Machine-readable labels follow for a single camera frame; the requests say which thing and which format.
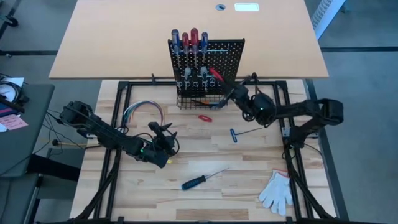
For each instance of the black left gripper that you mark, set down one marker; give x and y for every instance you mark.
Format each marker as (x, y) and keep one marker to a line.
(158, 152)

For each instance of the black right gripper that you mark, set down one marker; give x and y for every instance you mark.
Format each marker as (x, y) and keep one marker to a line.
(242, 96)

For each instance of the black and grey screwdriver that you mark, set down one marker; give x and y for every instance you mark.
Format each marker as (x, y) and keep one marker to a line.
(203, 73)
(186, 74)

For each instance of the thin black pen-like tool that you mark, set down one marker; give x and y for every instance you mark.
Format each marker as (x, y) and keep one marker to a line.
(195, 101)

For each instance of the small blue clear screwdriver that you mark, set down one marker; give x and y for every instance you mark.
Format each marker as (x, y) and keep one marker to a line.
(204, 40)

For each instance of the blue and black screwdriver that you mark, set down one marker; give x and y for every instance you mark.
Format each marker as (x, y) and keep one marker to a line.
(192, 183)

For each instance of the large red clear screwdriver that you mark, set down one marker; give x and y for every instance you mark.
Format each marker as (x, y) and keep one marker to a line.
(194, 36)

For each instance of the small red clear screwdriver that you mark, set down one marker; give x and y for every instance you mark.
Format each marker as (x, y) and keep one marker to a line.
(185, 40)

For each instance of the large blue clear screwdriver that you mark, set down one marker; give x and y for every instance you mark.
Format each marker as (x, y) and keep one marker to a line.
(175, 39)

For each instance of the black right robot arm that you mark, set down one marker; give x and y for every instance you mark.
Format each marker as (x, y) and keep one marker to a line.
(295, 109)

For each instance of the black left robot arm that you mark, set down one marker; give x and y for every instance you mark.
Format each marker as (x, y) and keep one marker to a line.
(99, 132)

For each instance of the black metal pegboard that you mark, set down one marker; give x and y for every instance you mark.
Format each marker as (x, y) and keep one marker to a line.
(230, 59)

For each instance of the white rectangular desk plate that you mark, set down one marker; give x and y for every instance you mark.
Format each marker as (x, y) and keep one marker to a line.
(247, 7)

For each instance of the beige wooden desk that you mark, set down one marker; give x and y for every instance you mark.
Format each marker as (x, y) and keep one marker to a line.
(124, 37)

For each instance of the yellow rod with black knob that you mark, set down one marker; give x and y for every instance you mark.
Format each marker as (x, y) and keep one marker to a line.
(55, 142)

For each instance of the white knit work glove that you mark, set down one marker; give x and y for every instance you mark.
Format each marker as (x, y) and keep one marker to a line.
(276, 193)

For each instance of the white perforated panel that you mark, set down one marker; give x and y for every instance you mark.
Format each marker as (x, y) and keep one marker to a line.
(326, 15)

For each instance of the grey side table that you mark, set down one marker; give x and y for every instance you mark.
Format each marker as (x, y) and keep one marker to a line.
(28, 146)

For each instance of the pink paper note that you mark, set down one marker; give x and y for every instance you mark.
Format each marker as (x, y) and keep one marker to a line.
(14, 122)

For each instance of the white paper sheet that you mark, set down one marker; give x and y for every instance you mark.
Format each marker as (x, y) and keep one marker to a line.
(17, 81)

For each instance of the black chair caster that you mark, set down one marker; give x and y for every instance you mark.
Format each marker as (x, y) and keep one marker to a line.
(12, 21)

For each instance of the black frame clamp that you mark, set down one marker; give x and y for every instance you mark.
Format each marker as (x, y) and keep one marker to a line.
(254, 76)
(153, 78)

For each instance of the black aluminium table frame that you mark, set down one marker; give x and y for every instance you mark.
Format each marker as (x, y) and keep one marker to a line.
(143, 83)

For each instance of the silver arm base bracket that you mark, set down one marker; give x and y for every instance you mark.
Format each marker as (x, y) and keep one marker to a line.
(285, 132)

